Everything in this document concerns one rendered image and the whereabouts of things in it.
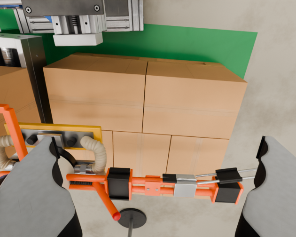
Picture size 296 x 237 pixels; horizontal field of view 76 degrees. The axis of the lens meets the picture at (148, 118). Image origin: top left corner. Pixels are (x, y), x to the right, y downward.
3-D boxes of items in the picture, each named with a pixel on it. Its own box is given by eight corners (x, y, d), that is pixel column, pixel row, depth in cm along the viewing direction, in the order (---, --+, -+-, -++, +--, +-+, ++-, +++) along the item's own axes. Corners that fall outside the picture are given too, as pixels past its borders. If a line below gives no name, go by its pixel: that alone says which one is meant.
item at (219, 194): (207, 191, 67) (212, 203, 63) (212, 176, 64) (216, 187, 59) (231, 192, 67) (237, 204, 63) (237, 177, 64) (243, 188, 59)
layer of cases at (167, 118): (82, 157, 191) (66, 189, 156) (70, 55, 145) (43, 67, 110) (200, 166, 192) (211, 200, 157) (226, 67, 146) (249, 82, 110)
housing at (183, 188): (172, 187, 67) (173, 197, 63) (174, 172, 64) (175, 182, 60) (191, 187, 67) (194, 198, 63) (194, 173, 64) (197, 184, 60)
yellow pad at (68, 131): (14, 144, 73) (5, 152, 68) (6, 121, 68) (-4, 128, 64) (103, 148, 72) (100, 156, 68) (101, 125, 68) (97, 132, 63)
